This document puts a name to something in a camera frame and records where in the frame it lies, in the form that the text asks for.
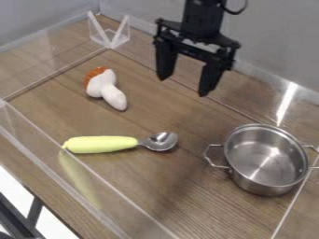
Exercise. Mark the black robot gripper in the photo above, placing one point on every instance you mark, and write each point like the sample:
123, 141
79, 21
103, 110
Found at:
196, 36

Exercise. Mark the white orange plush mushroom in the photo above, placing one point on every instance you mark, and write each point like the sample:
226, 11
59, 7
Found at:
100, 86

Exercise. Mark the silver metal pot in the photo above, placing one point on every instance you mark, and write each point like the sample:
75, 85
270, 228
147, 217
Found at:
264, 157

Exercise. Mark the black metal table leg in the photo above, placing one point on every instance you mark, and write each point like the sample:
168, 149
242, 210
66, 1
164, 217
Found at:
19, 225

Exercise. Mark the clear acrylic corner bracket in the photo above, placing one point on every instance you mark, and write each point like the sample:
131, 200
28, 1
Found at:
107, 37

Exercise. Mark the clear acrylic enclosure wall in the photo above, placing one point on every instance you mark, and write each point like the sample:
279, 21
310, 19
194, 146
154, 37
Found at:
138, 193

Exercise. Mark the yellow handled metal spoon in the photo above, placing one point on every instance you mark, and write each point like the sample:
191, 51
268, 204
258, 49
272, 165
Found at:
102, 144

